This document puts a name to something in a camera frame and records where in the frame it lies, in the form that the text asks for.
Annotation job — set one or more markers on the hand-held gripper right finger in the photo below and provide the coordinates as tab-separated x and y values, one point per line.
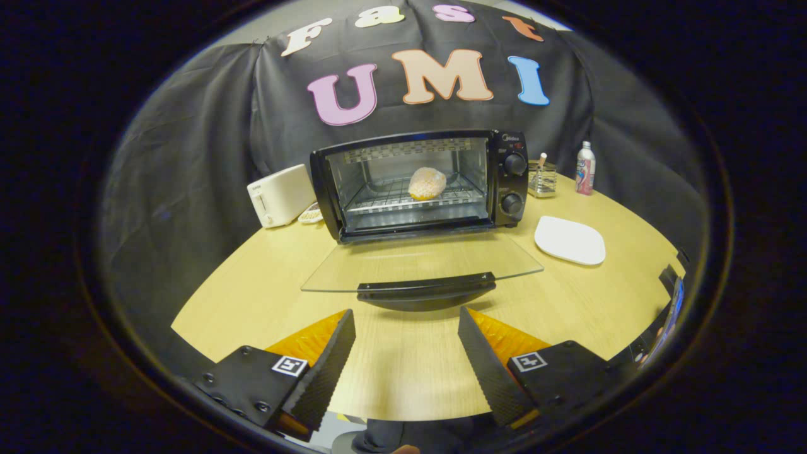
488	372

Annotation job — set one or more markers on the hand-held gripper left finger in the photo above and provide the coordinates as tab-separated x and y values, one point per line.
321	372

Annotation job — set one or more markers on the black toaster oven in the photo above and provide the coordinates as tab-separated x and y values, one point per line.
512	183

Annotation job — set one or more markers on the sugared round bread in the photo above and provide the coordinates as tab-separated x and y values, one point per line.
427	183

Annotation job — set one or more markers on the white bread toaster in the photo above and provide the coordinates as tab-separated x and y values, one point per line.
280	195

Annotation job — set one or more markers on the person's dark clothing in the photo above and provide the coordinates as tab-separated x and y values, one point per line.
435	436

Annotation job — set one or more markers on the white square plate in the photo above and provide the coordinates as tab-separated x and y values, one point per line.
570	241

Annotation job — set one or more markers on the small dish of grains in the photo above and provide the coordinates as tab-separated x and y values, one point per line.
311	215

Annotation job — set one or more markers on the smartphone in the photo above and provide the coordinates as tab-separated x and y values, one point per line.
668	321

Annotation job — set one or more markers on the black table clamp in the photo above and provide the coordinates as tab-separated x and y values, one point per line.
669	279
684	256

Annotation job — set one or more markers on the white-tipped stick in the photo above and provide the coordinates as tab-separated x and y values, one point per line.
542	159

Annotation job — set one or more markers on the pink white bottle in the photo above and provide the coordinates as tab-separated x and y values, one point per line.
585	170

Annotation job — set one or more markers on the black backdrop cloth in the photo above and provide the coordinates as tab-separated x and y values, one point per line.
189	145

